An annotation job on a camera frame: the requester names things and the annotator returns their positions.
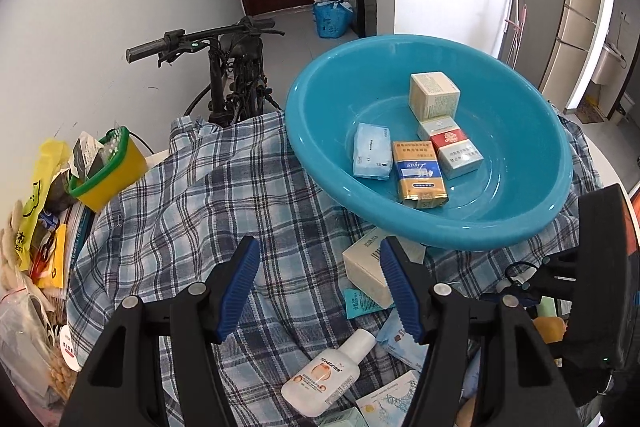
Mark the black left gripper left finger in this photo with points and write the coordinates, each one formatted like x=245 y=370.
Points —
x=121 y=383

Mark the red white cigarette pack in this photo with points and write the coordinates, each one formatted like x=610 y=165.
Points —
x=456 y=153

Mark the gold blue cigarette pack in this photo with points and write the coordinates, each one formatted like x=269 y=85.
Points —
x=420 y=181

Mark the cream square box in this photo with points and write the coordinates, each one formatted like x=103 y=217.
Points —
x=432 y=95

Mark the light blue tissue packet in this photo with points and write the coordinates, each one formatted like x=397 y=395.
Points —
x=372 y=156

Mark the white earphone case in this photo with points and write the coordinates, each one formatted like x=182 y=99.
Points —
x=515 y=277

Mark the light blue wipes packet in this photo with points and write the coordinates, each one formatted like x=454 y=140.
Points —
x=399 y=344

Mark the stack of books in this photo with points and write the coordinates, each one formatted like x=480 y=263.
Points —
x=79 y=221

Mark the teal sachet packet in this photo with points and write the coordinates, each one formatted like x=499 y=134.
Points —
x=358 y=303

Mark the white lotion bottle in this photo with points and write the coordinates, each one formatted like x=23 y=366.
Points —
x=315 y=387

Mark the white cream box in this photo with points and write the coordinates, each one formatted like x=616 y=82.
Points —
x=363 y=267

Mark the blue plastic basin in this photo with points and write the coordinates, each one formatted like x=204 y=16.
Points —
x=518 y=190

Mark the blue plaid cloth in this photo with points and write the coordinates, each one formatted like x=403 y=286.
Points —
x=187 y=215

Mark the yellow green desk bin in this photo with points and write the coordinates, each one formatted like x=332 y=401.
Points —
x=124 y=166

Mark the yellow plastic bag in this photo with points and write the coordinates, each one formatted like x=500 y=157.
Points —
x=53 y=156

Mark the folded drying rack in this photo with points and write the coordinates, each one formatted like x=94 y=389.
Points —
x=514 y=31

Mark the gold refrigerator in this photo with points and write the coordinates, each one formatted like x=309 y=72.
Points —
x=569 y=55

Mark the black folding bicycle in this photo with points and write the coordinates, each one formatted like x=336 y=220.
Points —
x=238 y=87

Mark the blue woven bag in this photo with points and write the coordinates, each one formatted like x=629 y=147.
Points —
x=332 y=17

